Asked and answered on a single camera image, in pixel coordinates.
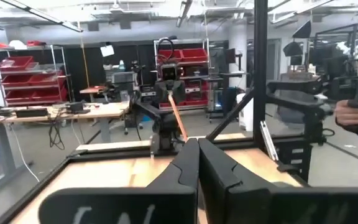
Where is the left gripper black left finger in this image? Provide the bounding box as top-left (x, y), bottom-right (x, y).
top-left (146, 138), bottom-right (199, 224)

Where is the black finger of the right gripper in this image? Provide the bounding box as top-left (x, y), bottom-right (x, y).
top-left (172, 80), bottom-right (186, 106)
top-left (154, 80), bottom-right (170, 106)

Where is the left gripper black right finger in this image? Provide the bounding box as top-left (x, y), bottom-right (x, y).
top-left (198, 138), bottom-right (275, 224)

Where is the grey equipment case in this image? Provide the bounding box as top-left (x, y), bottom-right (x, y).
top-left (112, 72), bottom-right (137, 85)

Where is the tall shelf with red bins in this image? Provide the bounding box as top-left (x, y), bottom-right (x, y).
top-left (153, 37), bottom-right (213, 112)

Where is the long wooden desk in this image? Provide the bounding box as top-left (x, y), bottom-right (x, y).
top-left (0, 101), bottom-right (131, 194)

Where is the small reddish work table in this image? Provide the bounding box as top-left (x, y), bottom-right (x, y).
top-left (79, 86), bottom-right (109, 103)

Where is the white paper sign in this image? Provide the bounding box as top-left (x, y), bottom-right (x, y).
top-left (100, 45), bottom-right (116, 58)

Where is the black monitor on stand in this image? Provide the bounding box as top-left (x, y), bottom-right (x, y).
top-left (224, 48), bottom-right (244, 75)

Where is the black power box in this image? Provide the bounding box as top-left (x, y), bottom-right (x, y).
top-left (67, 101), bottom-right (90, 114)

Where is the black table corner leg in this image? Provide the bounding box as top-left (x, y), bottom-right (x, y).
top-left (275, 139), bottom-right (312, 183)

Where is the black neighbouring robot station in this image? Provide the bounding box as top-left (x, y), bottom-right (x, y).
top-left (265, 23), bottom-right (358, 147)

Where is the flat black desk box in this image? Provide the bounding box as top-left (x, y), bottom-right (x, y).
top-left (15, 108), bottom-right (50, 119)

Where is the black rounded lamp shade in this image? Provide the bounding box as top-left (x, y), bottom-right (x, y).
top-left (283, 42), bottom-right (304, 57)

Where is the black triangular lamp shade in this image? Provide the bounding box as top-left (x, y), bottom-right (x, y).
top-left (291, 20), bottom-right (312, 40)

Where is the white helmet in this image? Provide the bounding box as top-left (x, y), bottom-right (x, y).
top-left (7, 39), bottom-right (28, 50)

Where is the person's hand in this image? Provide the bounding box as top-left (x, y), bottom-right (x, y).
top-left (334, 99), bottom-right (358, 127)

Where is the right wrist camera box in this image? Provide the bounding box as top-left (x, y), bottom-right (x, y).
top-left (161, 63), bottom-right (179, 82)

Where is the black diagonal frame brace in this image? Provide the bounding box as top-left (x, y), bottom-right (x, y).
top-left (206, 88), bottom-right (256, 142)

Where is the silver aluminium bracket strip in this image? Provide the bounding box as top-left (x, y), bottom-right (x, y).
top-left (259, 120), bottom-right (280, 162)

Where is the yellow hanging cord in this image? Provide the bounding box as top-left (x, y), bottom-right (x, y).
top-left (78, 30), bottom-right (90, 90)

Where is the black frame post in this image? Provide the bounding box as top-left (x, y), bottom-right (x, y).
top-left (252, 0), bottom-right (269, 147)

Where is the black desk cable bundle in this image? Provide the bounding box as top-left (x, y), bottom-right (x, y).
top-left (47, 111), bottom-right (67, 151)

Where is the wire shelf with red bins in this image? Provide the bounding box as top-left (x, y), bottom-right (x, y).
top-left (0, 43), bottom-right (71, 107)

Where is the white floor cable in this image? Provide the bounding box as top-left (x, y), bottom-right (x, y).
top-left (9, 123), bottom-right (40, 183)

